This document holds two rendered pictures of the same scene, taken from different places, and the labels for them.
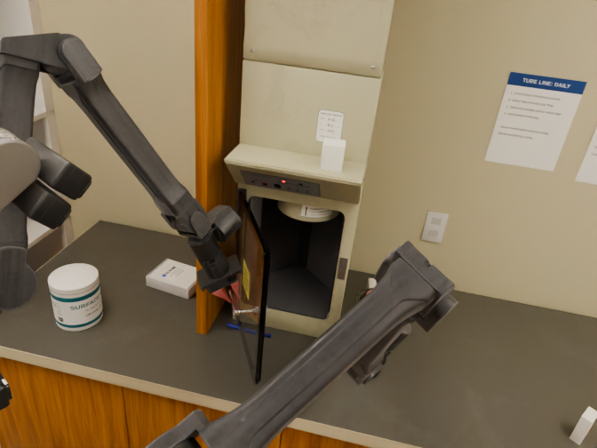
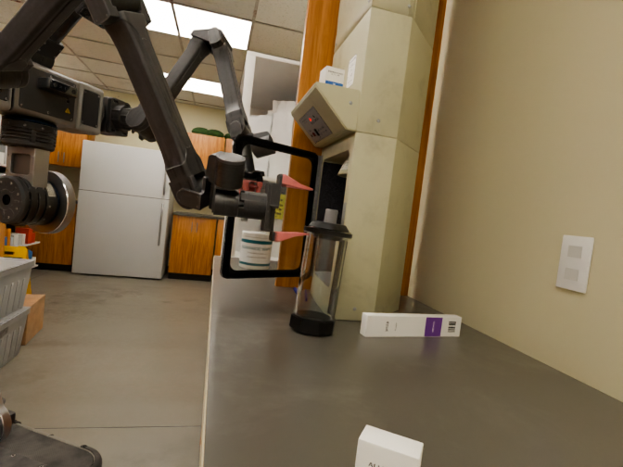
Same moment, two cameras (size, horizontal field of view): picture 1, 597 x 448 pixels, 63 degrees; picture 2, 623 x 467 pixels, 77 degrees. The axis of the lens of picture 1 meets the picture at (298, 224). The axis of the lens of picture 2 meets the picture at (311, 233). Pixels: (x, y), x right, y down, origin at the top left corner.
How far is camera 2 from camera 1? 141 cm
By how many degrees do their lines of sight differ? 69
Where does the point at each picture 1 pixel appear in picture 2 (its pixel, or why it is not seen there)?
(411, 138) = (543, 132)
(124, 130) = (223, 72)
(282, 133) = not seen: hidden behind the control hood
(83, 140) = not seen: hidden behind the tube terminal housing
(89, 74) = (213, 40)
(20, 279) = (140, 115)
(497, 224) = not seen: outside the picture
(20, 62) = (195, 39)
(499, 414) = (330, 416)
